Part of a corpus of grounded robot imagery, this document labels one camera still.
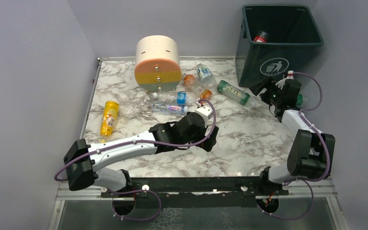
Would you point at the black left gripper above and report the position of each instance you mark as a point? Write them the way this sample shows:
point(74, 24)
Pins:
point(211, 137)

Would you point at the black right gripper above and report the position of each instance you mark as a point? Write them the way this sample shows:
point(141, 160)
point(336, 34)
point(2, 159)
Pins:
point(267, 93)

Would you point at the red label water bottle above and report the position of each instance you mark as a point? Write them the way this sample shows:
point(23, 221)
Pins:
point(261, 37)

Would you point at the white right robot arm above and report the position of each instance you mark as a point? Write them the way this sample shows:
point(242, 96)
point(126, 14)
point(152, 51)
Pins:
point(311, 154)

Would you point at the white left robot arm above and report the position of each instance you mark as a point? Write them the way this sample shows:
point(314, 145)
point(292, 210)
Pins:
point(86, 165)

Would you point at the dark green trash bin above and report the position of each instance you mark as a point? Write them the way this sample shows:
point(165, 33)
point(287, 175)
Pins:
point(294, 40)

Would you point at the green tea bottle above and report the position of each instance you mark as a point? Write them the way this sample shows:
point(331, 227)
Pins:
point(239, 96)

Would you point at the clear bottle green cap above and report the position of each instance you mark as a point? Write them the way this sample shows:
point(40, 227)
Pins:
point(302, 100)

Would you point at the clear bottle purple label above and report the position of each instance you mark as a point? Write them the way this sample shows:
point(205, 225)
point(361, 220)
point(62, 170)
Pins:
point(178, 109)

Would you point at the clear bottle blue label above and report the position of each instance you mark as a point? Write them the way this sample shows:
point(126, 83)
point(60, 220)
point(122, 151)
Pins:
point(173, 97)

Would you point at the clear bottle green-white label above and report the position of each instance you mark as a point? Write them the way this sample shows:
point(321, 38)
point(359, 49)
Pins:
point(205, 76)

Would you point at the orange juice bottle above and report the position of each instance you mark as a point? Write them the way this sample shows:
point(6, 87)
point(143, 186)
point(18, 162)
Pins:
point(196, 87)

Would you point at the crushed clear bottle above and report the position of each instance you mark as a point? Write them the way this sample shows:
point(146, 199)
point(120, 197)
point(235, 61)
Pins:
point(136, 106)

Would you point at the round pastel drawer cabinet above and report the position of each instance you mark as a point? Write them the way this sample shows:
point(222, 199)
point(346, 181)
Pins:
point(157, 64)

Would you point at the yellow drink bottle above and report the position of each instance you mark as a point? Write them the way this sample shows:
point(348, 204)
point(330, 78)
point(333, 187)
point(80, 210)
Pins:
point(110, 113)

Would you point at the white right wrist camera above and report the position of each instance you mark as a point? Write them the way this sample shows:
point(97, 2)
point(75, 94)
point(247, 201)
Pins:
point(290, 76)

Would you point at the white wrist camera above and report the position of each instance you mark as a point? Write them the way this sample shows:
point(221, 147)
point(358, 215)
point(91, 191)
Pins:
point(205, 112)
point(290, 76)

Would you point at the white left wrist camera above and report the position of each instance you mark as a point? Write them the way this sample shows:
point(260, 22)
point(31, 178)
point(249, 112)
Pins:
point(205, 112)

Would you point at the black front mounting rail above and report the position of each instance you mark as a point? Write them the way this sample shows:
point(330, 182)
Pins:
point(188, 192)

